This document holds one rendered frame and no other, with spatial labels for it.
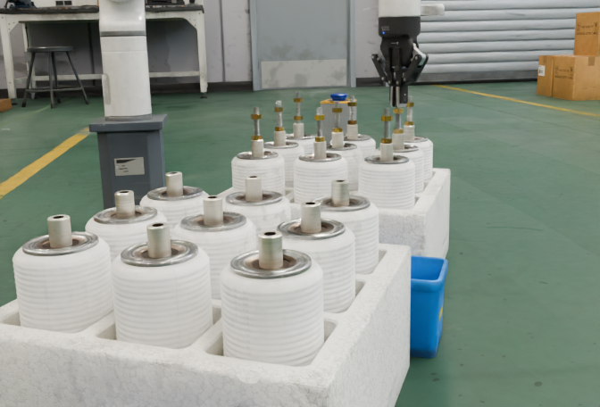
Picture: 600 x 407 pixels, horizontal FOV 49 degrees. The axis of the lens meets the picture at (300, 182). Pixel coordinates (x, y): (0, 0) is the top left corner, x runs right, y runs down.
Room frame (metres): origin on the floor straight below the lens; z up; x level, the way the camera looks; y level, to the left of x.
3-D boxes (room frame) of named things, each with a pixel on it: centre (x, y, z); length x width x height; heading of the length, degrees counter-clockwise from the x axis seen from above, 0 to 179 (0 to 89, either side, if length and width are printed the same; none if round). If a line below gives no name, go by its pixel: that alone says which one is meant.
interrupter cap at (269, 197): (0.84, 0.06, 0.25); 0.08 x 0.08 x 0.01
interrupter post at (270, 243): (0.58, 0.03, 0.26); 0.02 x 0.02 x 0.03
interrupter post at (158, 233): (0.62, 0.14, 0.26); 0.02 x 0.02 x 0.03
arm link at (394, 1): (1.22, -0.20, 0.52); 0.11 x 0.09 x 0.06; 125
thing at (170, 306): (0.62, 0.14, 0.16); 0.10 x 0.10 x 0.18
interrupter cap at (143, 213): (0.77, 0.21, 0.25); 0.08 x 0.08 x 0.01
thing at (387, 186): (1.10, -0.15, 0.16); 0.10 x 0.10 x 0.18
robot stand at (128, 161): (1.39, 0.36, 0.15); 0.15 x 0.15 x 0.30; 7
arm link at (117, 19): (1.40, 0.36, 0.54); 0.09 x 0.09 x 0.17; 10
